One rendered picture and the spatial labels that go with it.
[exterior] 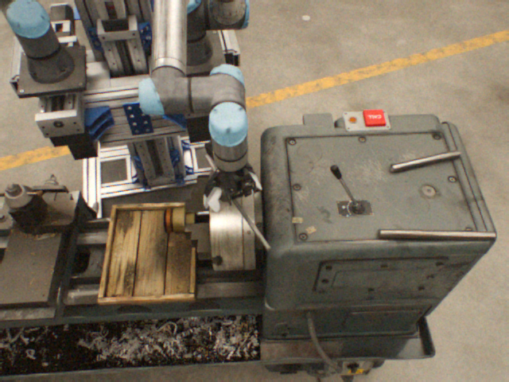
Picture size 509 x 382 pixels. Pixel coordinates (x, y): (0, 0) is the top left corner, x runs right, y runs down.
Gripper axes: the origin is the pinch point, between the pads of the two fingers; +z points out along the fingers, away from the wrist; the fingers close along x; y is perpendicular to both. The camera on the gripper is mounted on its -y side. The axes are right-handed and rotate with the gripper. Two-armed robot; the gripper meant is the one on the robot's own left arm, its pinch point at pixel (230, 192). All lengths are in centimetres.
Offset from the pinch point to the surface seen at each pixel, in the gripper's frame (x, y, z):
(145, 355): -43, 9, 71
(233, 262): -5.8, 10.8, 18.9
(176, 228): -15.2, -7.2, 20.2
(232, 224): -2.3, 4.6, 8.8
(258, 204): 7.7, 1.3, 11.8
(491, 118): 205, -34, 143
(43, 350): -74, -12, 73
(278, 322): 3, 25, 58
